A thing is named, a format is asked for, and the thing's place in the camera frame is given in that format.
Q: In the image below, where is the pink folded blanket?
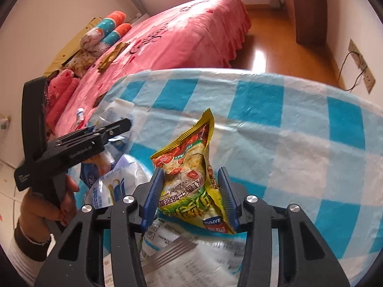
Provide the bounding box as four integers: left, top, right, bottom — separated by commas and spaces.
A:
46, 78, 81, 127

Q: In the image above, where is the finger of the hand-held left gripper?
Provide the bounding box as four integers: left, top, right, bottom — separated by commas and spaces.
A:
89, 118, 132, 136
57, 132, 116, 149

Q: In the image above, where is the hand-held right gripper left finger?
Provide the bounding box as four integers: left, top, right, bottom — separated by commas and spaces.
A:
34, 167, 165, 287

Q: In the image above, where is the black cable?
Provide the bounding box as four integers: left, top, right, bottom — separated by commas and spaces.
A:
338, 51, 365, 92

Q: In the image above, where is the blue white checkered tablecloth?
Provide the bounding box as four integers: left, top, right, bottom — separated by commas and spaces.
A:
73, 69, 383, 287

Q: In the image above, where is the clear plastic wrapper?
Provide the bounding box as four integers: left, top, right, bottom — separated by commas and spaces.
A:
90, 98, 136, 156

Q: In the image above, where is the blue orange tissue packet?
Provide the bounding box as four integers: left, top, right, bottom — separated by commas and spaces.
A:
80, 152, 117, 186

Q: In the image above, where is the person's left hand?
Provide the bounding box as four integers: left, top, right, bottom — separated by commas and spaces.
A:
19, 174, 80, 238

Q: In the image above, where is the yellow green snack packet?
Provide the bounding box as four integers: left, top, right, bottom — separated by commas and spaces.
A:
150, 108, 237, 235

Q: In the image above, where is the white green food packet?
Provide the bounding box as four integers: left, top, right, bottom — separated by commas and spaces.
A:
140, 215, 249, 287

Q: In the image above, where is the beige wall socket strip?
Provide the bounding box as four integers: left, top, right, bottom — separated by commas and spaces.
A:
348, 38, 376, 94

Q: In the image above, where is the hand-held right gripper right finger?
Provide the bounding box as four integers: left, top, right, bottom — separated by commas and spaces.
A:
218, 167, 350, 287

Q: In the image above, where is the brown wooden cabinet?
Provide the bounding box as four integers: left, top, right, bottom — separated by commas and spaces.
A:
282, 0, 329, 47

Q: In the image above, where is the gold cloth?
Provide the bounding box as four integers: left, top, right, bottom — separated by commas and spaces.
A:
97, 42, 130, 72

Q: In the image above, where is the teal orange bolster pillow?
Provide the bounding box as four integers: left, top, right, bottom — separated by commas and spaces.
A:
102, 23, 132, 47
98, 11, 127, 35

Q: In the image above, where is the person's left forearm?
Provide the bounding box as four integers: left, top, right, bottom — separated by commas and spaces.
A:
0, 219, 60, 287

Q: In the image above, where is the bed with pink blanket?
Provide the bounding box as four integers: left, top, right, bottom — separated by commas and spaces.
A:
45, 0, 252, 138

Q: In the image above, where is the white blue milk powder bag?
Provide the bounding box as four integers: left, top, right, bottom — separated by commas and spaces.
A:
84, 154, 154, 216

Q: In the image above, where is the small white wall fixture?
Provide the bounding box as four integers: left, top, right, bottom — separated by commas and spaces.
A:
0, 114, 13, 131

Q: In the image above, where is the brown floral pillow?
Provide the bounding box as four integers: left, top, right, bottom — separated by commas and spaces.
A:
64, 51, 91, 77

